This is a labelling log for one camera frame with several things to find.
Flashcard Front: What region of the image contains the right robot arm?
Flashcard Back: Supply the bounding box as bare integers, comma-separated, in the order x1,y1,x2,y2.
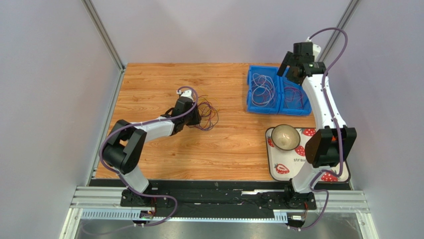
277,42,357,205

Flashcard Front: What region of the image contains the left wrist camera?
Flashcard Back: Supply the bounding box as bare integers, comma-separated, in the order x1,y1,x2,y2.
177,90,195,103

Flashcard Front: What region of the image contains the beige bowl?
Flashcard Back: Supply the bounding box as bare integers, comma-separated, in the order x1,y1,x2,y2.
271,124,301,151

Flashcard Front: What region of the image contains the aluminium corner post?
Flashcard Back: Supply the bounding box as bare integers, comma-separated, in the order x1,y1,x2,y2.
317,0,362,67
82,0,126,72

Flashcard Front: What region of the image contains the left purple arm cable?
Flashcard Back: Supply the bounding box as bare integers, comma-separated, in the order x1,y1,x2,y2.
99,86,200,228

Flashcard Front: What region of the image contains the right aluminium corner post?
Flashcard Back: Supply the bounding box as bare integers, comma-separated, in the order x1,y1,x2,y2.
317,0,362,67

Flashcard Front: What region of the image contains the blue plastic bin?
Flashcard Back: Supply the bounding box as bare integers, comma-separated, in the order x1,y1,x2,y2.
246,65,312,116

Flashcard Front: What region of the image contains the blue cable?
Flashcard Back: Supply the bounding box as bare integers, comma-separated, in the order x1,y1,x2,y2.
195,99,220,131

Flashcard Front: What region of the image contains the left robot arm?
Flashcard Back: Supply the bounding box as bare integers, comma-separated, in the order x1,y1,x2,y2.
100,96,201,195

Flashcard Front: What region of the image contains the left aluminium corner post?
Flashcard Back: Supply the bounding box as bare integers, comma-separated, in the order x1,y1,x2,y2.
82,0,126,72

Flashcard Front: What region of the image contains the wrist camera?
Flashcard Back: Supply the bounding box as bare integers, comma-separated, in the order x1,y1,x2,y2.
177,90,195,103
306,37,321,61

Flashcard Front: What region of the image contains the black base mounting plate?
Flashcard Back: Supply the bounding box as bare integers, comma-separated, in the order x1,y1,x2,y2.
120,180,317,219

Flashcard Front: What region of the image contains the strawberry print tray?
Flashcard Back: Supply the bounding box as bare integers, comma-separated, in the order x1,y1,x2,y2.
265,127,350,183

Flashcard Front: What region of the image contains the red cable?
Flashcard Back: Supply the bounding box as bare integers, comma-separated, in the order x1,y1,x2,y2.
197,99,217,130
283,86,307,110

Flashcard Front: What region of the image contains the yellow cable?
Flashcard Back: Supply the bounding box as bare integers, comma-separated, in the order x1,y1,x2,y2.
199,94,221,112

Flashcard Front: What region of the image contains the white cable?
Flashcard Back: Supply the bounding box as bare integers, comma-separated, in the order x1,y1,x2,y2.
251,73,277,105
251,73,278,106

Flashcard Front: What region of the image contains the aluminium frame rail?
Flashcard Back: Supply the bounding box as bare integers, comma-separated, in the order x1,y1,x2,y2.
70,187,370,223

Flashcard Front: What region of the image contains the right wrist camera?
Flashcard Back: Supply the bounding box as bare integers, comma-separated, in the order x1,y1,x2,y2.
306,37,321,61

